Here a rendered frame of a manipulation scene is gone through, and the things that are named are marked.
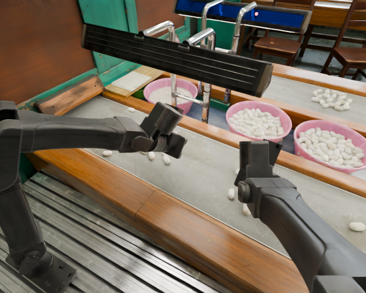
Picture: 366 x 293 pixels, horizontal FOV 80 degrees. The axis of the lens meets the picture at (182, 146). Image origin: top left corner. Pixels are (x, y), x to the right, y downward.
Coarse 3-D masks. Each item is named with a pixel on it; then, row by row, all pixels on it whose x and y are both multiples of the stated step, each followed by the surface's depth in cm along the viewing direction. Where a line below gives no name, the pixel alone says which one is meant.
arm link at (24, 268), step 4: (32, 252) 49; (36, 252) 50; (24, 256) 48; (28, 256) 49; (32, 256) 49; (36, 256) 50; (40, 256) 51; (24, 260) 49; (28, 260) 49; (32, 260) 50; (36, 260) 51; (20, 264) 49; (24, 264) 49; (28, 264) 50; (32, 264) 51; (36, 264) 51; (20, 268) 49; (24, 268) 50; (28, 268) 51; (32, 268) 51; (20, 272) 50; (24, 272) 51
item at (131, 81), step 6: (132, 72) 120; (120, 78) 115; (126, 78) 115; (132, 78) 115; (138, 78) 115; (144, 78) 115; (114, 84) 110; (120, 84) 110; (126, 84) 110; (132, 84) 110; (138, 84) 110; (132, 90) 106
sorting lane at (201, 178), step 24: (192, 144) 84; (216, 144) 84; (120, 168) 75; (144, 168) 75; (168, 168) 75; (192, 168) 75; (216, 168) 75; (168, 192) 68; (192, 192) 68; (216, 192) 68; (312, 192) 68; (336, 192) 68; (216, 216) 62; (240, 216) 62; (336, 216) 62; (360, 216) 62; (264, 240) 57; (360, 240) 57
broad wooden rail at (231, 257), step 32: (32, 160) 87; (64, 160) 75; (96, 160) 75; (96, 192) 66; (128, 192) 65; (160, 192) 66; (160, 224) 58; (192, 224) 58; (224, 224) 60; (192, 256) 55; (224, 256) 52; (256, 256) 52; (256, 288) 48; (288, 288) 47
